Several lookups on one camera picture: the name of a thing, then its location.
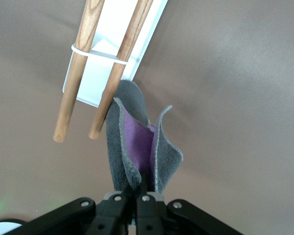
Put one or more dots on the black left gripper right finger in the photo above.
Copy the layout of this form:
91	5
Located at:
149	215

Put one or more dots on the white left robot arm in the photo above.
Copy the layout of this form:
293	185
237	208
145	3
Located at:
5	227

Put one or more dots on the grey and purple towel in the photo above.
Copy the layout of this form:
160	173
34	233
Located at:
134	142

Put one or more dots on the brown table mat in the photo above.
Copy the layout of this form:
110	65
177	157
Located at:
235	98

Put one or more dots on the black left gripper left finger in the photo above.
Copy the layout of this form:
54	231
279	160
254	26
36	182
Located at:
107	215

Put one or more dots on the white rack with wooden rods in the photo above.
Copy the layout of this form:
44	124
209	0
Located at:
85	61

